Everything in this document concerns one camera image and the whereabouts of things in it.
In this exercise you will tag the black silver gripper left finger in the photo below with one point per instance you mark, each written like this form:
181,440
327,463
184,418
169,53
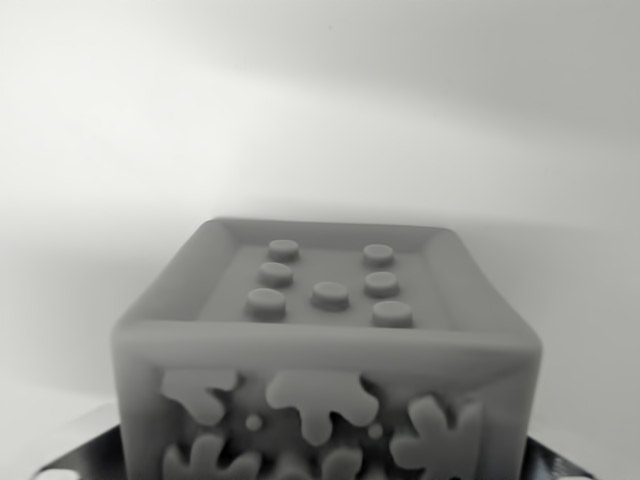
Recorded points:
90,452

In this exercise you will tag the black silver gripper right finger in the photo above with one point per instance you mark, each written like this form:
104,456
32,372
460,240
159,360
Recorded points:
550,460

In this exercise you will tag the grey embossed cube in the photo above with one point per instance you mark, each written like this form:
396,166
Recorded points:
325,350

